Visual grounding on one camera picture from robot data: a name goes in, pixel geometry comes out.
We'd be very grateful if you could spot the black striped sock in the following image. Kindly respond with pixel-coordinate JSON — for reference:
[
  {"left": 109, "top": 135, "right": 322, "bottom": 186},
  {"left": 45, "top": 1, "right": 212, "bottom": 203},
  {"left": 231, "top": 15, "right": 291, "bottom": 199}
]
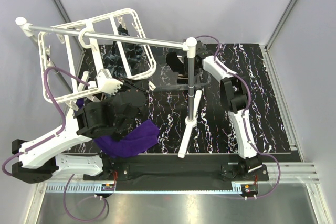
[{"left": 166, "top": 52, "right": 188, "bottom": 79}]

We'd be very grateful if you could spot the dark patterned sock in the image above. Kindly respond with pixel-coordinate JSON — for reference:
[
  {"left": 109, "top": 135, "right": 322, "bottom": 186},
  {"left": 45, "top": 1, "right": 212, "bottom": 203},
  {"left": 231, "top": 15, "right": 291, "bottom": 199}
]
[{"left": 101, "top": 22, "right": 150, "bottom": 78}]

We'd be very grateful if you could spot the purple fleece sock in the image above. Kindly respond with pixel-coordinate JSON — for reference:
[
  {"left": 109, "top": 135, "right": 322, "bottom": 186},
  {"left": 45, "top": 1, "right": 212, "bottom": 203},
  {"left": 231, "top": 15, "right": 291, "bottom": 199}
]
[{"left": 75, "top": 99, "right": 159, "bottom": 158}]

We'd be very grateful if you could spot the white clip drying hanger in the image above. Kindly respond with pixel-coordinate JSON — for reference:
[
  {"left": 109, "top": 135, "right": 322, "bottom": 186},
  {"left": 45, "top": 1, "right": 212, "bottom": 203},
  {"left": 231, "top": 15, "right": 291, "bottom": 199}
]
[{"left": 38, "top": 8, "right": 158, "bottom": 108}]

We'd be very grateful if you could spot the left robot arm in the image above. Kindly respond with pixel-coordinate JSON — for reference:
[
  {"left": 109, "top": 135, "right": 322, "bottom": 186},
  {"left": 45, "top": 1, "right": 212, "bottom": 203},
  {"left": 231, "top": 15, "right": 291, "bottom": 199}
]
[{"left": 12, "top": 80, "right": 155, "bottom": 184}]

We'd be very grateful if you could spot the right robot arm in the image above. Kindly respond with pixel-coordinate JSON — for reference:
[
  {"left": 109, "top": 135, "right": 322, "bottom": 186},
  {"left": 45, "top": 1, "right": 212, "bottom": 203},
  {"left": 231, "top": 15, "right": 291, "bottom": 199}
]
[{"left": 195, "top": 41, "right": 262, "bottom": 180}]

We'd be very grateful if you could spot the metal hanging rack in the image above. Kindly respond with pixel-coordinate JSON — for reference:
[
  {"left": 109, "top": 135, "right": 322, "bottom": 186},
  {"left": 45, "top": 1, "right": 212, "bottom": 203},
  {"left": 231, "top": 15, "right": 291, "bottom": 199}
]
[{"left": 15, "top": 17, "right": 202, "bottom": 158}]

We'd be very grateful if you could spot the clear plastic bin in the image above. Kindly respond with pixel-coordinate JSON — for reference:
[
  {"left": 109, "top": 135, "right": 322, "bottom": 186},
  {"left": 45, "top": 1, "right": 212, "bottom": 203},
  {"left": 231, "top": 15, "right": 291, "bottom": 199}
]
[{"left": 150, "top": 48, "right": 212, "bottom": 91}]

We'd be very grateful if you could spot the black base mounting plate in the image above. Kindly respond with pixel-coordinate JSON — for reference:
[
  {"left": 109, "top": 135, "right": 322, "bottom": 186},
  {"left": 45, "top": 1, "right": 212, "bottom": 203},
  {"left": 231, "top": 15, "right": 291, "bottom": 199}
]
[{"left": 83, "top": 154, "right": 269, "bottom": 193}]

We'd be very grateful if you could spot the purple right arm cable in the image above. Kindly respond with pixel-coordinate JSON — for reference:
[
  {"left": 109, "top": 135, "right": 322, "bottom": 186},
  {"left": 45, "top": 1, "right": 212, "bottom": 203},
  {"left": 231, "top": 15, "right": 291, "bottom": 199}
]
[{"left": 195, "top": 34, "right": 283, "bottom": 201}]

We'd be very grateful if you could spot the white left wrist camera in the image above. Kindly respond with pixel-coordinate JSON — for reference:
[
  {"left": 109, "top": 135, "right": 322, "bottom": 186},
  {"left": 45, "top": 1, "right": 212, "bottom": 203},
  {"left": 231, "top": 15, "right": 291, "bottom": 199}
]
[{"left": 88, "top": 69, "right": 123, "bottom": 95}]

